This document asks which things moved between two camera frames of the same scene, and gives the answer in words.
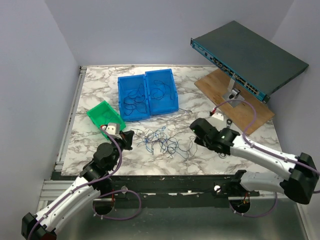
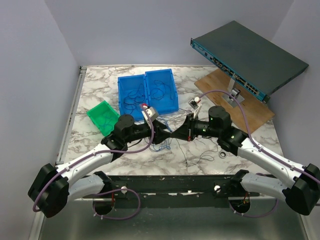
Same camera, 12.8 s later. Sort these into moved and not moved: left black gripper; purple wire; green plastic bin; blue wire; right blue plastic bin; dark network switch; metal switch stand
Moved: blue wire; purple wire; left black gripper
Not moved: dark network switch; metal switch stand; green plastic bin; right blue plastic bin
